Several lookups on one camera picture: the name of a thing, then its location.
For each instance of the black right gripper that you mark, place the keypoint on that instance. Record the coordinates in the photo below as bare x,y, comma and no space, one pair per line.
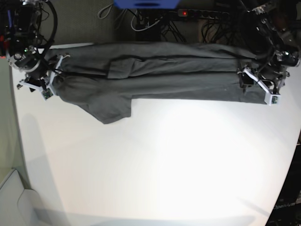
35,70

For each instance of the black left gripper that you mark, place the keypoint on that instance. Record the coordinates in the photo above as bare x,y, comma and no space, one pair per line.
268,72

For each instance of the dark grey t-shirt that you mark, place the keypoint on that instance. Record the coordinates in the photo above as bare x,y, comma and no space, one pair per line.
103,79

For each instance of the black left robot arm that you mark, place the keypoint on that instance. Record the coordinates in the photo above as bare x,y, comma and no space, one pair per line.
269,28

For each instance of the black power strip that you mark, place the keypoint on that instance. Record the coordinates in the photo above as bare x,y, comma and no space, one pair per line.
202,14

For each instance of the white camera bracket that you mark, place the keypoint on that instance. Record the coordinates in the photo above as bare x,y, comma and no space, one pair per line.
45,84
271,88

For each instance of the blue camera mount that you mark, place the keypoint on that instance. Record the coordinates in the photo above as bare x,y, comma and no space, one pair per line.
146,4

